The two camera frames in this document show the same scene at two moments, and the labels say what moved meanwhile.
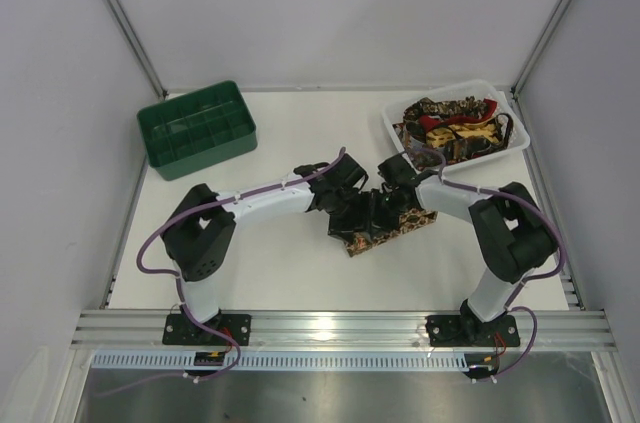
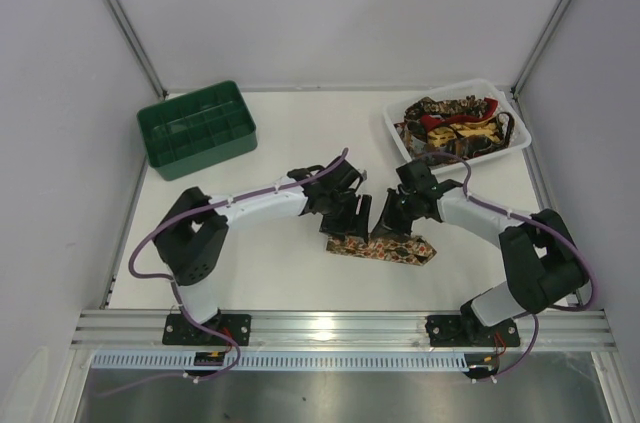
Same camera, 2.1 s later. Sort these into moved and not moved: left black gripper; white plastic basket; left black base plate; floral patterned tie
Moved: floral patterned tie
Not moved: white plastic basket; left black gripper; left black base plate
